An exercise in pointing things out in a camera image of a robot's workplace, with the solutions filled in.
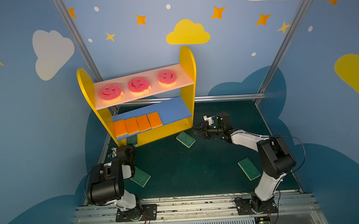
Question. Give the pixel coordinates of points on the right small circuit board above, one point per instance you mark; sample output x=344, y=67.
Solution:
x=262, y=220

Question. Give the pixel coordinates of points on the yellow shelf with pink and blue boards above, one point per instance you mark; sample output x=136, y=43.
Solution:
x=176, y=114

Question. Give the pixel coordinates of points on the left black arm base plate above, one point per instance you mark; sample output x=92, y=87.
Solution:
x=139, y=213

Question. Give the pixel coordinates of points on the orange sponge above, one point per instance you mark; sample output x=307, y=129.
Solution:
x=132, y=126
x=120, y=129
x=154, y=120
x=143, y=123

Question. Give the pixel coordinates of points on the right aluminium corner post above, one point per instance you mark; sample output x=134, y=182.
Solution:
x=288, y=37

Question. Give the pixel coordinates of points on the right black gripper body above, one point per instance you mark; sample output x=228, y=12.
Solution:
x=209, y=128

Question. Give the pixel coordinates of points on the aluminium rail frame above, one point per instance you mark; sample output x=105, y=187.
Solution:
x=293, y=208

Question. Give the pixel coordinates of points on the green sponge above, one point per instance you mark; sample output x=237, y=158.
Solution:
x=249, y=169
x=133, y=141
x=185, y=139
x=140, y=177

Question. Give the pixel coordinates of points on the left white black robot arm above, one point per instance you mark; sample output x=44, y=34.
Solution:
x=106, y=181

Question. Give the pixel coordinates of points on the pink smiley sponge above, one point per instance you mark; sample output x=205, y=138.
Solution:
x=111, y=93
x=139, y=86
x=167, y=78

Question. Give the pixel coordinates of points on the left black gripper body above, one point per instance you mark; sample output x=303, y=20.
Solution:
x=119, y=149

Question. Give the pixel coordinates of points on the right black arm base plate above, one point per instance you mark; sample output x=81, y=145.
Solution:
x=254, y=205

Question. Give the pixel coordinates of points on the left aluminium corner post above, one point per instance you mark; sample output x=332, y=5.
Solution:
x=73, y=30

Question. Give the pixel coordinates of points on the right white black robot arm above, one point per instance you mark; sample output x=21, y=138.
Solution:
x=275, y=156

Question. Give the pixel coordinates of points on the aluminium corner post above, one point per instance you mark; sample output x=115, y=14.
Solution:
x=73, y=30
x=288, y=37

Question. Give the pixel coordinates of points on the back aluminium floor bar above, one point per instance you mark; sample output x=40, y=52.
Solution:
x=221, y=98

